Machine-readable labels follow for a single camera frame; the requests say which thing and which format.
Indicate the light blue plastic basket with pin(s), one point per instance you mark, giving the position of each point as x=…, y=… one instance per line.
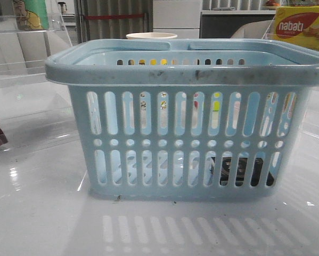
x=151, y=113

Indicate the white refrigerator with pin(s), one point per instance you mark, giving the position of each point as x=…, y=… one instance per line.
x=177, y=17

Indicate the dark kitchen counter cabinet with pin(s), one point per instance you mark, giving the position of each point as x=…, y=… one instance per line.
x=223, y=24

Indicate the clear acrylic left shelf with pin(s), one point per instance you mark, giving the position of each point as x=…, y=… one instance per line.
x=23, y=53

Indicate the beige armchair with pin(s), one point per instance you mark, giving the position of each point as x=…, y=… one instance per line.
x=255, y=30

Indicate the yellow nabati wafer box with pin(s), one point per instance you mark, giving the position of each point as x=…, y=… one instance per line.
x=289, y=22

